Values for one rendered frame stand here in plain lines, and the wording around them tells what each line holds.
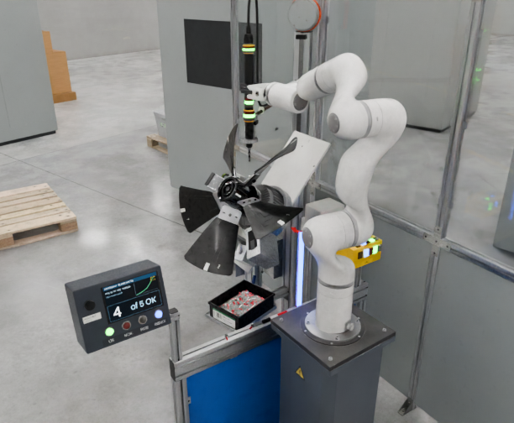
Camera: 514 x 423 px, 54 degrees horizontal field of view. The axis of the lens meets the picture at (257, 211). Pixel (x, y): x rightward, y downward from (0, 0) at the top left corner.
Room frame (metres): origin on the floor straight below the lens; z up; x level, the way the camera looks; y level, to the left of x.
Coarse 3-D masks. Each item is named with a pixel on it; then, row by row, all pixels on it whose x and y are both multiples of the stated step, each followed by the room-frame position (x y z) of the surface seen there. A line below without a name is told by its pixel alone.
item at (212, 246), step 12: (216, 228) 1.93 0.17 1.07; (228, 228) 1.94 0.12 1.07; (204, 240) 1.91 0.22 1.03; (216, 240) 1.90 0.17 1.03; (228, 240) 1.90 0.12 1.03; (192, 252) 1.89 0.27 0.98; (204, 252) 1.87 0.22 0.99; (216, 252) 1.87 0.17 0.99; (228, 252) 1.87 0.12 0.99; (192, 264) 1.85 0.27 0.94; (204, 264) 1.84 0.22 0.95; (216, 264) 1.83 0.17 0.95; (228, 264) 1.83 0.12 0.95
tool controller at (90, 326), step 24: (144, 264) 1.34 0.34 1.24; (72, 288) 1.20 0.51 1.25; (96, 288) 1.20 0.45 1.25; (120, 288) 1.23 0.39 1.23; (144, 288) 1.27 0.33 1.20; (72, 312) 1.21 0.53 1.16; (96, 312) 1.18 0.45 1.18; (144, 312) 1.25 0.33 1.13; (168, 312) 1.28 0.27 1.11; (96, 336) 1.16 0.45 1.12; (120, 336) 1.19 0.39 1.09
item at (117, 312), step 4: (116, 304) 1.21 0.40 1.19; (120, 304) 1.22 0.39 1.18; (108, 308) 1.20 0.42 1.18; (112, 308) 1.20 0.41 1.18; (116, 308) 1.21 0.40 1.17; (120, 308) 1.22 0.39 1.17; (124, 308) 1.22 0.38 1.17; (108, 312) 1.20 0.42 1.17; (112, 312) 1.20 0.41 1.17; (116, 312) 1.21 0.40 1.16; (120, 312) 1.21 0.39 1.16; (124, 312) 1.22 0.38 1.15; (112, 316) 1.20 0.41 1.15; (116, 316) 1.20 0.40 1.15; (120, 316) 1.21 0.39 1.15; (124, 316) 1.21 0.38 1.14; (112, 320) 1.19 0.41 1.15; (116, 320) 1.20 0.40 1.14
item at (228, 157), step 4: (236, 124) 2.28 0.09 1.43; (236, 128) 2.26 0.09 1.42; (232, 132) 2.29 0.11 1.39; (228, 136) 2.33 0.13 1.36; (232, 136) 2.27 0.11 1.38; (228, 140) 2.31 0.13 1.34; (232, 140) 2.25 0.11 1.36; (228, 144) 2.29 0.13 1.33; (232, 144) 2.23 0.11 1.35; (224, 148) 2.36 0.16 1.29; (228, 148) 2.28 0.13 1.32; (232, 148) 2.21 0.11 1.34; (224, 152) 2.35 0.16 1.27; (228, 152) 2.26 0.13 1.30; (232, 152) 2.19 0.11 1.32; (224, 156) 2.35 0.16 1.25; (228, 156) 2.26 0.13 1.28; (232, 156) 2.18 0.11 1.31; (228, 160) 2.26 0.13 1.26; (232, 160) 2.16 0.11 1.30; (228, 164) 2.27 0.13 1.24; (232, 164) 2.15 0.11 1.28; (228, 168) 2.28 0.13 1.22; (232, 168) 2.14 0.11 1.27; (232, 172) 2.16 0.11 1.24
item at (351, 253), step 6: (378, 240) 1.82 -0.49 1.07; (360, 246) 1.77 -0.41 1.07; (366, 246) 1.78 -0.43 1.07; (372, 246) 1.80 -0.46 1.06; (342, 252) 1.79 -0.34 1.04; (348, 252) 1.76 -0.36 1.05; (354, 252) 1.74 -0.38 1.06; (378, 252) 1.82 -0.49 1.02; (354, 258) 1.74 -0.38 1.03; (360, 258) 1.76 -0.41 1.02; (366, 258) 1.78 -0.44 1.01; (372, 258) 1.80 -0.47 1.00; (378, 258) 1.82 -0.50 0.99; (354, 264) 1.75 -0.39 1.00; (360, 264) 1.76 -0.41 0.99
